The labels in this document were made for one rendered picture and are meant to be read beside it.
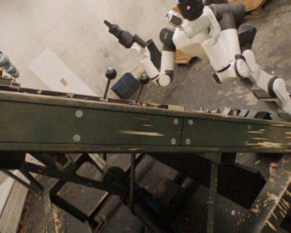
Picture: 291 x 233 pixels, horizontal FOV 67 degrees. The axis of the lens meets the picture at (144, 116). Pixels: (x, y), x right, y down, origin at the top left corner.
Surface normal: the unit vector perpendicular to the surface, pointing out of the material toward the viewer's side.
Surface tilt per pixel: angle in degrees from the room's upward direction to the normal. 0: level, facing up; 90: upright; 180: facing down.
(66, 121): 90
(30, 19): 90
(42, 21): 90
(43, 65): 90
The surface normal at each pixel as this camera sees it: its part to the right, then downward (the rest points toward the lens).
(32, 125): 0.44, 0.10
